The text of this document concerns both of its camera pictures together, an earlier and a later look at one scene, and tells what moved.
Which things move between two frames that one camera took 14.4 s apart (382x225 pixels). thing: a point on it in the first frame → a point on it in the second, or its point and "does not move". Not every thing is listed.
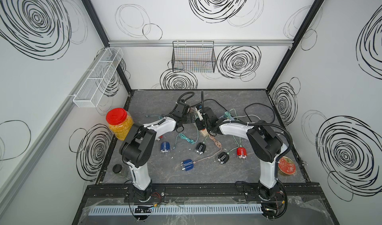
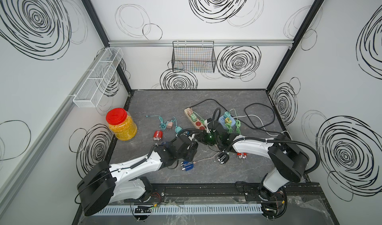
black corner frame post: (96, 21) does not move
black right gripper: (198, 124) → (202, 135)
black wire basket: (195, 56) does not move
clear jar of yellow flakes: (120, 121) does not move
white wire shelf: (98, 76) does not move
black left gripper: (188, 115) → (192, 152)
